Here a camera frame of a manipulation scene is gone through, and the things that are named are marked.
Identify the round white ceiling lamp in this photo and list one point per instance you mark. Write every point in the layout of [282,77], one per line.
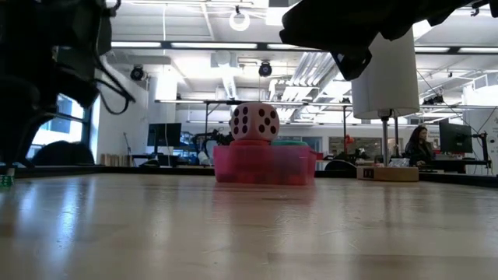
[239,21]

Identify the long ceiling light strip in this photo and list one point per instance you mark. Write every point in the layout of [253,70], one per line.
[435,49]
[210,45]

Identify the person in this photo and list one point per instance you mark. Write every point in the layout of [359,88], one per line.
[419,149]

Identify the black aluminium table frame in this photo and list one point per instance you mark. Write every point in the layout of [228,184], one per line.
[116,170]

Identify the small green translucent die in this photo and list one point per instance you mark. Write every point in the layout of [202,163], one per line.
[5,180]

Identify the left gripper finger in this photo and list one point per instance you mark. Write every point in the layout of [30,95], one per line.
[27,136]

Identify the pink translucent plastic bin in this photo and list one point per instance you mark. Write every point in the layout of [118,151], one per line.
[268,167]

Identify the black round ceiling fixture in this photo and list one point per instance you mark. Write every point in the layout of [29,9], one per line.
[265,69]
[137,73]

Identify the white-shade lamp with wooden base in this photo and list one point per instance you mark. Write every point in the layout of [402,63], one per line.
[389,85]

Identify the large pink foam die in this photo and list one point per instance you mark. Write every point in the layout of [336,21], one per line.
[254,121]

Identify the large dark-framed window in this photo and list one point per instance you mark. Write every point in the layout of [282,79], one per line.
[62,126]

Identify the large teal foam die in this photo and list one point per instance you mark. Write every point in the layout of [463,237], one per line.
[290,143]

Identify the black computer monitor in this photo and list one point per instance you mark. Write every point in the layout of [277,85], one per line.
[164,134]
[455,138]

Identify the black background gantry frame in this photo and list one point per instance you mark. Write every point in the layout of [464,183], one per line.
[206,124]

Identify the dark rounded chair back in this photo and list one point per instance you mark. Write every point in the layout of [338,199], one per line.
[62,153]

